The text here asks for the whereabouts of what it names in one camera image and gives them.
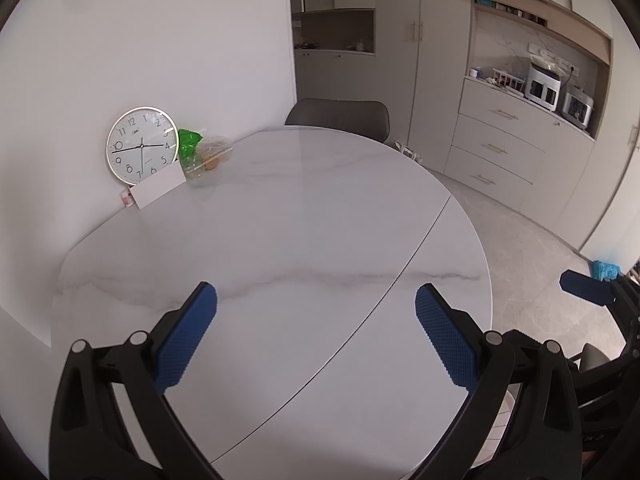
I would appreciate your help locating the round white wall clock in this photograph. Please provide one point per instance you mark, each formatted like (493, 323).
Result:
(132, 130)

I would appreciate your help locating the green plastic bag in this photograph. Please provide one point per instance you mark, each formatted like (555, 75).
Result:
(189, 145)

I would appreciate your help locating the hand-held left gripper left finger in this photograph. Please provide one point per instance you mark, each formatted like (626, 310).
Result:
(185, 340)

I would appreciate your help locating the beige tall cabinet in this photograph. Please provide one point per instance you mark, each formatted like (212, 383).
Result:
(440, 85)

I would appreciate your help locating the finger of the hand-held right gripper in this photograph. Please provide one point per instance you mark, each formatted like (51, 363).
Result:
(585, 285)

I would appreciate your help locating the blue plastic bag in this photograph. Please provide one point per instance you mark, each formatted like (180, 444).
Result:
(605, 270)

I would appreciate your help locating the white tall cupboard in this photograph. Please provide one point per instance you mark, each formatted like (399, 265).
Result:
(615, 185)

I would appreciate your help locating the small pink packet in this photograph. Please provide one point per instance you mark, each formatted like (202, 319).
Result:
(128, 197)

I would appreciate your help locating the green and clear snack bags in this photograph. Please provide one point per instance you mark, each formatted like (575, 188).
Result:
(212, 157)

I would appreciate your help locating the silver countertop appliance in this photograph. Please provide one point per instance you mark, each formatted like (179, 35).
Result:
(575, 107)

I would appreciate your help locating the white paper card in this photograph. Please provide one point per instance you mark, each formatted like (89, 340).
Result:
(157, 187)

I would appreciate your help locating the white countertop appliance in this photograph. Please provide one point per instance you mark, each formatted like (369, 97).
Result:
(542, 87)

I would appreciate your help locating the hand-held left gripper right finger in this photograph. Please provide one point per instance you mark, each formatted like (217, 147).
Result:
(445, 340)

